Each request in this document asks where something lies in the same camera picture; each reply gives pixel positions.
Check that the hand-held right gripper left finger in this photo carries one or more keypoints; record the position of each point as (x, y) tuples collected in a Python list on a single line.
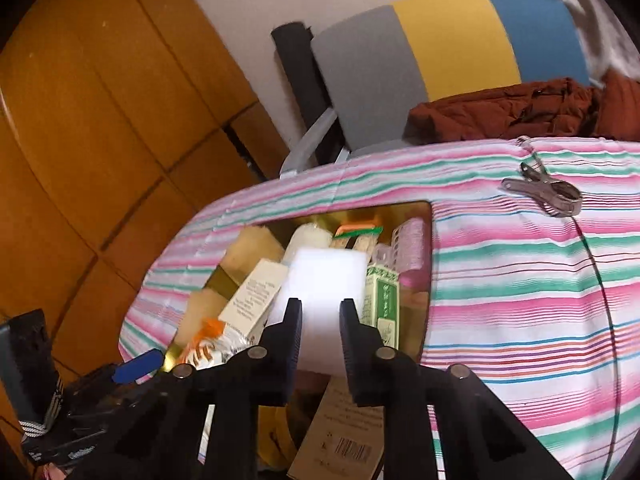
[(290, 340)]

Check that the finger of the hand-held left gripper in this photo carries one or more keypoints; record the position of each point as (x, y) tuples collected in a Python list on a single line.
[(137, 366)]

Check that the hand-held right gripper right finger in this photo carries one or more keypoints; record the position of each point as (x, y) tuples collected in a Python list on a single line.
[(352, 345)]

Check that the white sponge block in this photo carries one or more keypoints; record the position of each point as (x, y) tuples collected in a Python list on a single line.
[(320, 290)]

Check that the orange white snack packet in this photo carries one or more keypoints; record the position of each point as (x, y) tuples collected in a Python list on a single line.
[(210, 345)]

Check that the beige barcode box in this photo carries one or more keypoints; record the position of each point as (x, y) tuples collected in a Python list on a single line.
[(335, 430)]

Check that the green yellow cracker packet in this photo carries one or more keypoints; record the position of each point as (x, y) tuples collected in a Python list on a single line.
[(355, 240)]

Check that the pink hair roller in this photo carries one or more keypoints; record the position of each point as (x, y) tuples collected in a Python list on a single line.
[(412, 250)]

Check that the maroon gold-lined box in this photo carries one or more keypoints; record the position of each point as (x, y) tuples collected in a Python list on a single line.
[(395, 212)]

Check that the green white carton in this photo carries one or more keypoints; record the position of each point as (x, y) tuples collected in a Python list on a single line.
[(382, 300)]

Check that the cream text box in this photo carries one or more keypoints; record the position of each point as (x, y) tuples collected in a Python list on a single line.
[(250, 295)]

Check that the cream rolled towel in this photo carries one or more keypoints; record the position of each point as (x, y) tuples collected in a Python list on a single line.
[(307, 242)]

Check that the striped tablecloth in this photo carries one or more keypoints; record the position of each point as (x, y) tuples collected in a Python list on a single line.
[(500, 285)]

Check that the stainless steel clip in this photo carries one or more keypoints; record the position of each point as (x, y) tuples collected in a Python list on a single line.
[(555, 195)]

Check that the yellow wooden cabinet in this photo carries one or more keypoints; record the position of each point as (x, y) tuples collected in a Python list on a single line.
[(100, 110)]

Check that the rust brown cloth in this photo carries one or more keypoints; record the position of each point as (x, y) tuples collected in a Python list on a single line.
[(500, 110)]

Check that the grey yellow blue chair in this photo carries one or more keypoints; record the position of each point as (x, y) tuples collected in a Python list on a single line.
[(450, 40)]

